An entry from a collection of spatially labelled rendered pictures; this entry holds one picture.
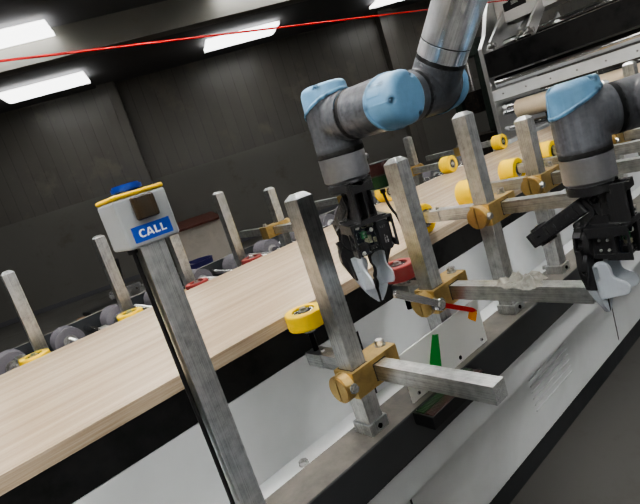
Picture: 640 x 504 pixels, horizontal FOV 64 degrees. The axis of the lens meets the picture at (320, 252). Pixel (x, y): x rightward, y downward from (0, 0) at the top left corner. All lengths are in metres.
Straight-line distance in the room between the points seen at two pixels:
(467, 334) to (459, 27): 0.61
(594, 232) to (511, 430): 0.99
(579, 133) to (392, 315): 0.64
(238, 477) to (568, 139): 0.68
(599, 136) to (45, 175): 9.50
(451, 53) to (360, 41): 9.98
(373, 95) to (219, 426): 0.50
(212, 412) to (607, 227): 0.62
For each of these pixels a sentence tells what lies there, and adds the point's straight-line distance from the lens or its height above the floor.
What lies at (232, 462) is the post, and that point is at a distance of 0.79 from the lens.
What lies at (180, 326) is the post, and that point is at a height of 1.03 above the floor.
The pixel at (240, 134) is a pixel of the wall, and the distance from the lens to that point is 9.84.
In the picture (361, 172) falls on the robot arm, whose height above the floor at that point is 1.14.
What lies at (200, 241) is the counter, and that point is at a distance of 7.32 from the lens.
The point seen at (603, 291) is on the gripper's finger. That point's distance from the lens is 0.91.
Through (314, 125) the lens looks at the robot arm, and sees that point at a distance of 0.79.
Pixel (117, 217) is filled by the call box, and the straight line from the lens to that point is 0.67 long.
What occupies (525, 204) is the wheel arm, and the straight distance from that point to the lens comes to 1.21.
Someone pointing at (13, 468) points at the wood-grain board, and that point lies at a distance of 0.92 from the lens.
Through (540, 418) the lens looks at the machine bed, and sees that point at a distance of 1.88.
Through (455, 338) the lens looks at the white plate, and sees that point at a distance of 1.09.
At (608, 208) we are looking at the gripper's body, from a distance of 0.86.
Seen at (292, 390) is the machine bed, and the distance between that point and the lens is 1.09.
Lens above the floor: 1.20
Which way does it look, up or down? 11 degrees down
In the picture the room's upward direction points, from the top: 18 degrees counter-clockwise
